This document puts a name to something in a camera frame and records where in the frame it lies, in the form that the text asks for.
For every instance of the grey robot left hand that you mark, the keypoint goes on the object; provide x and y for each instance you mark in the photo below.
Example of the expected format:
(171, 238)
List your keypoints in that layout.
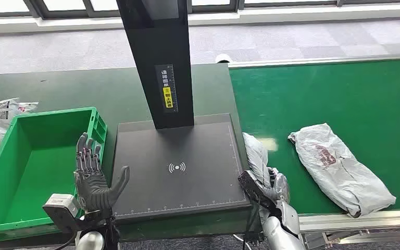
(91, 186)

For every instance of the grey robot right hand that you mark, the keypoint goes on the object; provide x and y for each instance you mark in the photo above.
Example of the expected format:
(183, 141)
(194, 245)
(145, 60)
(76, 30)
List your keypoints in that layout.
(281, 188)

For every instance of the grey parcel bag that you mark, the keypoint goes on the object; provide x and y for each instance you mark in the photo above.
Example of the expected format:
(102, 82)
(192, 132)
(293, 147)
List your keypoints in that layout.
(257, 155)

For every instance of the grey parcel red print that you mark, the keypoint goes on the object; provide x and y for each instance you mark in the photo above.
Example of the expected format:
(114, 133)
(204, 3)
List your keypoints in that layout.
(338, 172)

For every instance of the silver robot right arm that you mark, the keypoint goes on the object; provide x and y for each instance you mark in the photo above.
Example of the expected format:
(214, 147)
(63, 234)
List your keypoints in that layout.
(279, 231)

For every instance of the green conveyor belt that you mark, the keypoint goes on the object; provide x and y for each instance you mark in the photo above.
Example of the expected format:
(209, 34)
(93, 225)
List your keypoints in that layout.
(324, 93)

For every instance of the green plastic crate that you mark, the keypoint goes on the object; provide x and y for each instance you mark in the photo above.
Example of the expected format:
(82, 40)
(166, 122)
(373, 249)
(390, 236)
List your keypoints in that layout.
(38, 162)

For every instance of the dark green table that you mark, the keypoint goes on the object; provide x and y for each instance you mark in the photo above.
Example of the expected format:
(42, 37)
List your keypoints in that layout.
(82, 89)

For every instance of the black yellow column label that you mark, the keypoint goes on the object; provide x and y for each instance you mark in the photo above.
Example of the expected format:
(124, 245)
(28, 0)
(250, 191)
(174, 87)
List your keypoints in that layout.
(167, 89)

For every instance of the white round object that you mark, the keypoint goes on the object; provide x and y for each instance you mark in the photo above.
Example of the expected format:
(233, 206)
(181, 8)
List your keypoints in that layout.
(223, 58)

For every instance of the black scanner column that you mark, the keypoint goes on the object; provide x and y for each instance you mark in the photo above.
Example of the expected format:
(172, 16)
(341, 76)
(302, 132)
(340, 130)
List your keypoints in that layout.
(158, 41)

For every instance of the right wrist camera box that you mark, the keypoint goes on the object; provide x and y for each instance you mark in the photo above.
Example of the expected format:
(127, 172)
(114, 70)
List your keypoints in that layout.
(251, 186)

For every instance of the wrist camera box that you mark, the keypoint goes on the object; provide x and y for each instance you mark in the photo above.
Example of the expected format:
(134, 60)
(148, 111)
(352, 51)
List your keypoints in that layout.
(251, 186)
(62, 207)

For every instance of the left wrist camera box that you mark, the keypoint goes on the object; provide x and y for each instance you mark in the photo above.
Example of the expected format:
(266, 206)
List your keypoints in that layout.
(62, 207)

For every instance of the aluminium conveyor frame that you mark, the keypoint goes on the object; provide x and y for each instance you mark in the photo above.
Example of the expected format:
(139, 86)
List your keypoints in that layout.
(358, 220)

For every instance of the black scanner base plate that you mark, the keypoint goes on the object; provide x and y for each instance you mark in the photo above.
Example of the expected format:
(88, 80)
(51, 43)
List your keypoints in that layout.
(186, 186)

